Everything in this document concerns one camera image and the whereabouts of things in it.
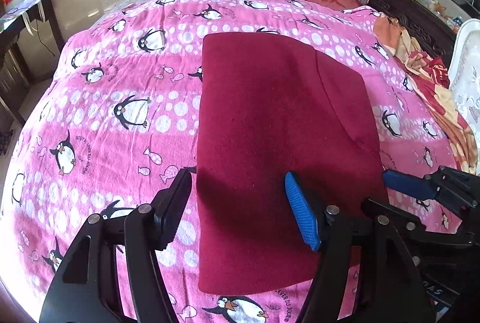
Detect dark red fleece garment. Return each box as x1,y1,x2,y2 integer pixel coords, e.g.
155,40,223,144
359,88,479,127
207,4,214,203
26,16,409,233
196,32,387,295

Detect orange floral quilt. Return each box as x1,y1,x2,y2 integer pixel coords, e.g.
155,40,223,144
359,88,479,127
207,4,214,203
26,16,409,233
373,13,479,174

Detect white ornate chair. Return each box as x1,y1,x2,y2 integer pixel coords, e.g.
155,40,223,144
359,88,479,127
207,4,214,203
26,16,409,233
448,19,480,132

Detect pink penguin blanket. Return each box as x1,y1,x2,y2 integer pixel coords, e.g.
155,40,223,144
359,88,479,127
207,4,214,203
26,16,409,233
1,0,456,320

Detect dark wooden headboard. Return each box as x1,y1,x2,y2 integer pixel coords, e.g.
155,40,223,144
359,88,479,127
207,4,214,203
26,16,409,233
368,0,456,67

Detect dark wooden desk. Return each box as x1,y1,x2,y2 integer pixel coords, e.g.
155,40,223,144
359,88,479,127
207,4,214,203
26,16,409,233
1,0,65,126

